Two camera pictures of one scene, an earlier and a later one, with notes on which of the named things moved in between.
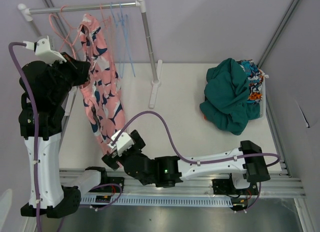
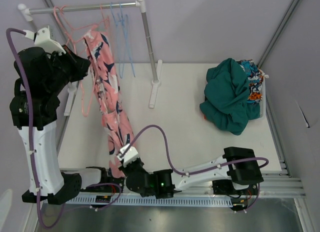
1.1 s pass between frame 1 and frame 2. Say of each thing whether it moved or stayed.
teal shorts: stayed
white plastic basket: stayed
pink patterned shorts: moved
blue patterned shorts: stayed
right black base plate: stayed
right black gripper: moved
